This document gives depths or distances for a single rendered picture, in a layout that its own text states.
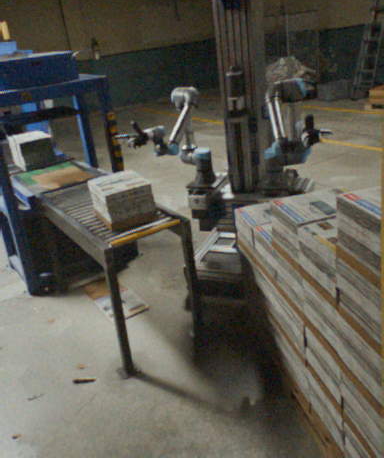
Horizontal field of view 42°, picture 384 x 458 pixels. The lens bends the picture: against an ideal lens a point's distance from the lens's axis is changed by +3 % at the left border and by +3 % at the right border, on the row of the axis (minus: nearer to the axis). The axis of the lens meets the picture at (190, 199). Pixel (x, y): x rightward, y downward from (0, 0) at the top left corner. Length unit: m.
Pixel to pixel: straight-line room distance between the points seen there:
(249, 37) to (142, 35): 9.28
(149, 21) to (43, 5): 2.47
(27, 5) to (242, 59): 8.62
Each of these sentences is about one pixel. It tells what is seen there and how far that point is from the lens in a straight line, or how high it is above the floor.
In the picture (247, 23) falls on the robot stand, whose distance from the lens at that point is 3.27.
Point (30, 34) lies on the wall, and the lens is 11.52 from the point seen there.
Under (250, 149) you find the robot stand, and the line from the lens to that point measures 3.34.
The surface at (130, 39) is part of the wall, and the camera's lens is 12.31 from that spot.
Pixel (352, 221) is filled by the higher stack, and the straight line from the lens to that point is 1.62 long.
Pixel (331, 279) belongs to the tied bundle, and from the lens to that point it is 1.86.
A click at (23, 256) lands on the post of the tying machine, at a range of 4.00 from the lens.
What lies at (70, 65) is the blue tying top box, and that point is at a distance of 3.98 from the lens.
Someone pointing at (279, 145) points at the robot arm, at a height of 1.14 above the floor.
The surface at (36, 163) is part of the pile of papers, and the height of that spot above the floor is 0.85.
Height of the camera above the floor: 1.88
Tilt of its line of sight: 20 degrees down
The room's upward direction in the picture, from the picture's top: 7 degrees counter-clockwise
